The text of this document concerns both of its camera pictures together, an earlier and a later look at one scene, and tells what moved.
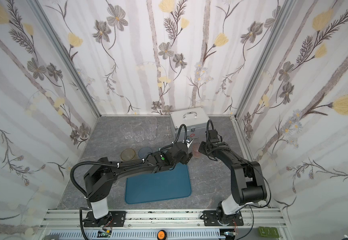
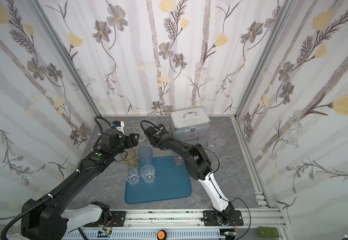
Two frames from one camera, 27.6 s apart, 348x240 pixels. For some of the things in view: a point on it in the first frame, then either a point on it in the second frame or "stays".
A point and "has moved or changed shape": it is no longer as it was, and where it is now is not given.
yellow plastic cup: x=127 y=154 stays
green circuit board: x=271 y=232 stays
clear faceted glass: x=138 y=133 -> x=148 y=173
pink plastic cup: x=195 y=152 has moved or changed shape
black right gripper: x=204 y=148 -> x=149 y=135
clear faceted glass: x=127 y=130 -> x=132 y=175
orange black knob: x=161 y=235 stays
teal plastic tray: x=173 y=184 stays
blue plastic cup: x=143 y=151 stays
